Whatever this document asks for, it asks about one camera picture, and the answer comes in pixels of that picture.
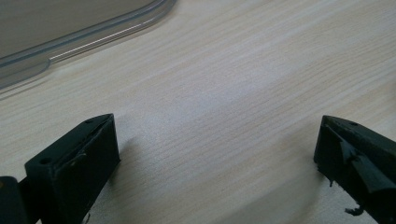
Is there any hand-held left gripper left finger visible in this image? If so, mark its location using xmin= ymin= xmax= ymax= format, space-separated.
xmin=24 ymin=113 xmax=121 ymax=224

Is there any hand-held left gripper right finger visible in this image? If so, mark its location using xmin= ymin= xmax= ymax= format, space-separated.
xmin=313 ymin=115 xmax=396 ymax=224

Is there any brown transparent plastic tray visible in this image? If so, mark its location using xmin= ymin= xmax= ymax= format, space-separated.
xmin=0 ymin=0 xmax=177 ymax=91

